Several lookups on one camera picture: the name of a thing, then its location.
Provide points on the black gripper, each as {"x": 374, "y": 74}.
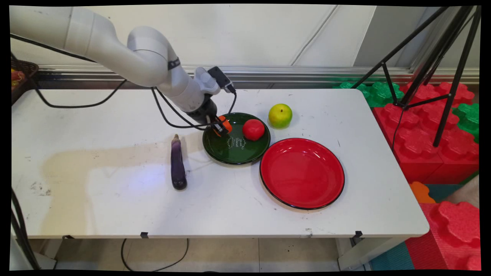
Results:
{"x": 203, "y": 112}

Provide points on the teal foam mat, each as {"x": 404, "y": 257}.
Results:
{"x": 391, "y": 258}

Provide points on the large red foam block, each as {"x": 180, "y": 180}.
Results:
{"x": 418, "y": 142}

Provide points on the green toy apple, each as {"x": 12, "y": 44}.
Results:
{"x": 280, "y": 115}

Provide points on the white table leg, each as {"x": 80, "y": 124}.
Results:
{"x": 46, "y": 257}
{"x": 364, "y": 253}

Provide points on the dark wicker basket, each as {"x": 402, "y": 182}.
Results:
{"x": 30, "y": 71}

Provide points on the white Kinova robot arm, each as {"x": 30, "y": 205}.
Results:
{"x": 145, "y": 57}

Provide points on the orange foam piece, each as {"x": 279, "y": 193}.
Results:
{"x": 421, "y": 193}

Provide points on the silver black wrist camera box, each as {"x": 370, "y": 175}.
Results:
{"x": 220, "y": 79}

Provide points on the red toy tomato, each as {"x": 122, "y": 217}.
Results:
{"x": 253, "y": 129}

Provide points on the purple toy eggplant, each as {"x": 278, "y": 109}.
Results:
{"x": 178, "y": 165}

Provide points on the black tripod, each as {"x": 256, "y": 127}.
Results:
{"x": 462, "y": 61}

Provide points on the dark green plate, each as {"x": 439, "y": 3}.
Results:
{"x": 238, "y": 151}

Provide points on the green foam block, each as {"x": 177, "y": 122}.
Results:
{"x": 378, "y": 94}
{"x": 468, "y": 119}

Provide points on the silver metal wall rail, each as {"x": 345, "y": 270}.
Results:
{"x": 287, "y": 74}

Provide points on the red plate with black rim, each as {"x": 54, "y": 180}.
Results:
{"x": 302, "y": 173}

